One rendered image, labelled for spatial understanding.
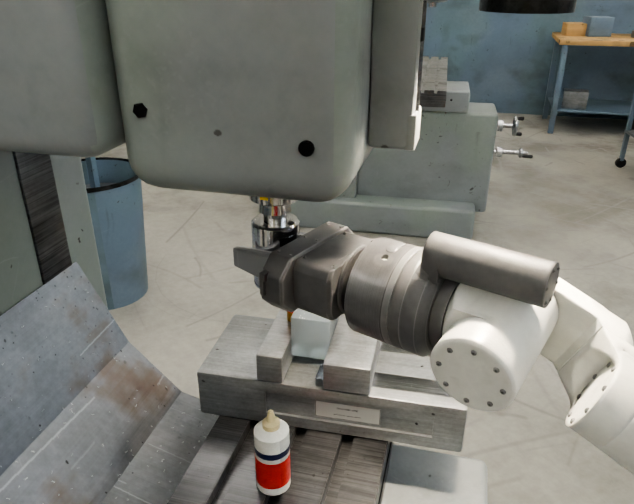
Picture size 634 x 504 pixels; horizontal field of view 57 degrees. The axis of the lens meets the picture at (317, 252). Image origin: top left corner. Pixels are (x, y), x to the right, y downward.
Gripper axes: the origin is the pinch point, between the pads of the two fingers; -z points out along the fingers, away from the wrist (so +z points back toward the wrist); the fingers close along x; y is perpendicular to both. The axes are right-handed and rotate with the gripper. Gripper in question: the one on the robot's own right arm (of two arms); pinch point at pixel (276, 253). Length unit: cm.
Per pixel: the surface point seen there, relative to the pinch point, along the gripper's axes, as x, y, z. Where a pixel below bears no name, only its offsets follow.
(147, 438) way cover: 3.0, 34.2, -22.7
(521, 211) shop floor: -339, 121, -73
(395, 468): -15.5, 37.4, 7.1
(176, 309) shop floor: -116, 121, -164
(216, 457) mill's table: 3.2, 29.3, -8.3
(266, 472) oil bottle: 4.0, 25.6, 0.7
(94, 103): 14.0, -16.4, -5.4
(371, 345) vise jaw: -15.1, 18.3, 2.6
